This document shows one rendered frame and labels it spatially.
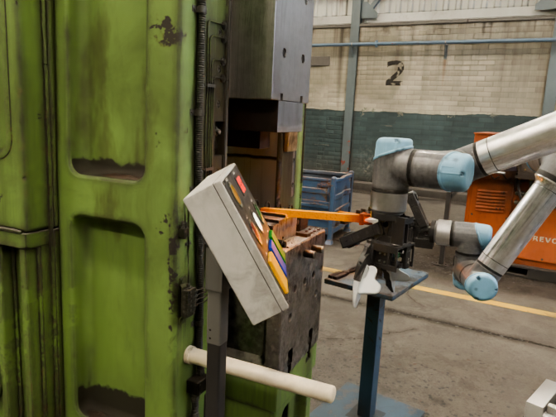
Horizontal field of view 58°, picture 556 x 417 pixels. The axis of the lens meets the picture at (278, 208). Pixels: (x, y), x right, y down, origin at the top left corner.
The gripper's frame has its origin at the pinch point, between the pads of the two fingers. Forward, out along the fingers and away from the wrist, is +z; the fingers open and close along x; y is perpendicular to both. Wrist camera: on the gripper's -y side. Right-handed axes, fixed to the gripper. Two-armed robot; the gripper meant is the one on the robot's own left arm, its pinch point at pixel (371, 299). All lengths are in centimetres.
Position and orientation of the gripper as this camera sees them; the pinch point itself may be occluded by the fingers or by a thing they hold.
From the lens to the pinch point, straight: 114.1
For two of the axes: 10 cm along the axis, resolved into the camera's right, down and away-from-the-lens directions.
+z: -0.5, 9.8, 1.8
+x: 6.9, -1.0, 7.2
